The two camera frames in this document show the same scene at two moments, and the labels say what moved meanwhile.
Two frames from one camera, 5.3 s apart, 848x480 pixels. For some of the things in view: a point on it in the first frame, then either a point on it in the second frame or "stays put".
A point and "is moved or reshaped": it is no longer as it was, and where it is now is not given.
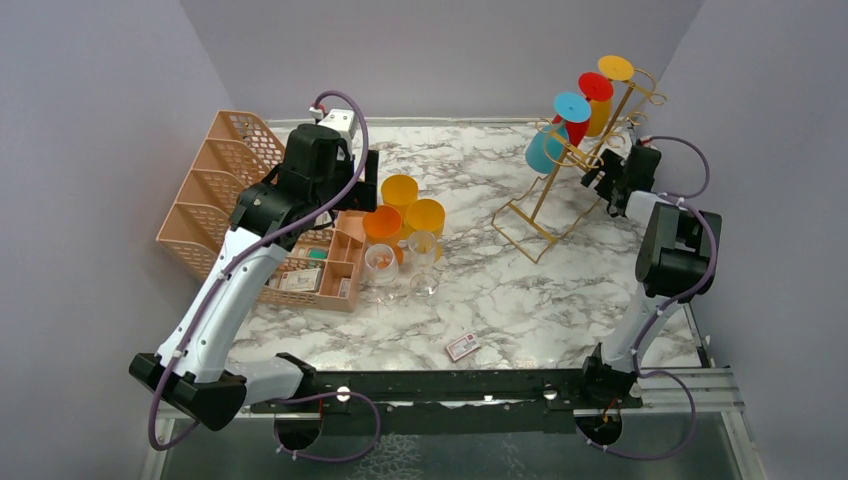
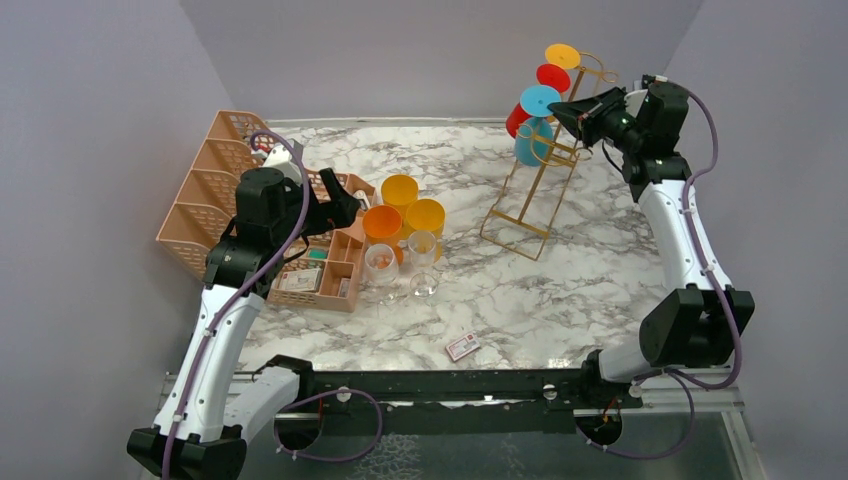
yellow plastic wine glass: (398, 189) stays put
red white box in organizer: (345, 288) stays put
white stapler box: (302, 280) stays put
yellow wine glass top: (613, 67) to (564, 55)
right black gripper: (609, 164) to (585, 114)
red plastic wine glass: (593, 86) to (550, 75)
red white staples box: (463, 347) stays put
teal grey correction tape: (318, 253) stays put
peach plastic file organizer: (319, 272) stays put
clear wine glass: (422, 249) stays put
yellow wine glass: (428, 215) stays put
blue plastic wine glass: (545, 149) is moved or reshaped
